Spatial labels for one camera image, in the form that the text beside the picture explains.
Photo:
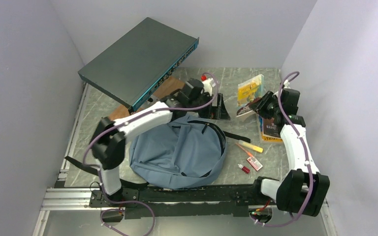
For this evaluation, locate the red white eraser box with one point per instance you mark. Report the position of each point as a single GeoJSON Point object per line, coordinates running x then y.
{"type": "Point", "coordinates": [255, 164]}

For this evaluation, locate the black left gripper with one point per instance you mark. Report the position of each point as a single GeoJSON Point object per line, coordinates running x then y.
{"type": "Point", "coordinates": [218, 112]}

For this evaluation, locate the wooden board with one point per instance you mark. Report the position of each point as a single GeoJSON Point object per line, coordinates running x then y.
{"type": "Point", "coordinates": [170, 85]}

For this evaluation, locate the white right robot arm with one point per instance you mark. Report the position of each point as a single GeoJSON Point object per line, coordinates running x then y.
{"type": "Point", "coordinates": [304, 188]}

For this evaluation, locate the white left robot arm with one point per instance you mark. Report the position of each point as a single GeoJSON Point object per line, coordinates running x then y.
{"type": "Point", "coordinates": [180, 103]}

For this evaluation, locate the aluminium frame rail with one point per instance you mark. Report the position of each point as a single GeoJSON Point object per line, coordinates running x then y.
{"type": "Point", "coordinates": [76, 199]}

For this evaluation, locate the yellow bottom book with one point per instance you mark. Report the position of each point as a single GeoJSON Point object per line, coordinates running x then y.
{"type": "Point", "coordinates": [267, 139]}

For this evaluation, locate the yellow cover book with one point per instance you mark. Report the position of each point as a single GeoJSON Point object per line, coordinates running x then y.
{"type": "Point", "coordinates": [248, 92]}

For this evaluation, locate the yellow highlighter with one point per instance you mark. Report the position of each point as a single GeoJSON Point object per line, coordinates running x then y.
{"type": "Point", "coordinates": [250, 146]}

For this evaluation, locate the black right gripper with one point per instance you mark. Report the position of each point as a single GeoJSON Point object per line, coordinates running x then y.
{"type": "Point", "coordinates": [261, 103]}

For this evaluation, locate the grey network switch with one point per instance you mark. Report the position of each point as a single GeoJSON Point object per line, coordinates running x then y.
{"type": "Point", "coordinates": [132, 68]}

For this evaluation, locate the blue backpack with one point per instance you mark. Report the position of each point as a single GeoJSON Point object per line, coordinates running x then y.
{"type": "Point", "coordinates": [185, 153]}

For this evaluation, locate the dark cover book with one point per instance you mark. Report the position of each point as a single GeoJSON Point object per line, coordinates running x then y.
{"type": "Point", "coordinates": [270, 129]}

